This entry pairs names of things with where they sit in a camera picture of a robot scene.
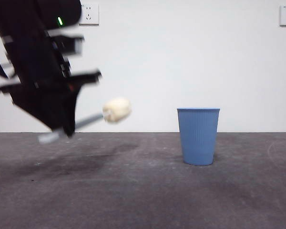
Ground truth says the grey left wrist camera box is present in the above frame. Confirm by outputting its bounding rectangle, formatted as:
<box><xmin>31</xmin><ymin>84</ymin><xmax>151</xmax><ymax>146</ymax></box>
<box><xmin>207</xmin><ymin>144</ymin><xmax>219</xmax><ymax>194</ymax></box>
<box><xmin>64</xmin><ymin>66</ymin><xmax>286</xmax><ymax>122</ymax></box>
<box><xmin>46</xmin><ymin>28</ymin><xmax>84</xmax><ymax>57</ymax></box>

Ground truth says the blue ribbed plastic cup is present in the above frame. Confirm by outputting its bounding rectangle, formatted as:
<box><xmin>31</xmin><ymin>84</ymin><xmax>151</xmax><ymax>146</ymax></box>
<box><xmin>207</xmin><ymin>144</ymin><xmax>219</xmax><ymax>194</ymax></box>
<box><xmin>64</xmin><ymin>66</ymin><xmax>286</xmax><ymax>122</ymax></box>
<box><xmin>176</xmin><ymin>107</ymin><xmax>221</xmax><ymax>166</ymax></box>

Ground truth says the cup brush with sponge head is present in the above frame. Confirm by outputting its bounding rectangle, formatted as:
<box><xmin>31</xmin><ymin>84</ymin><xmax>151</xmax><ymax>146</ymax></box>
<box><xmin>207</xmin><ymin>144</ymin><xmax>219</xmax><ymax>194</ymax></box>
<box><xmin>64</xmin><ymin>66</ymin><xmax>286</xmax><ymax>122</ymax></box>
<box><xmin>38</xmin><ymin>97</ymin><xmax>132</xmax><ymax>144</ymax></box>

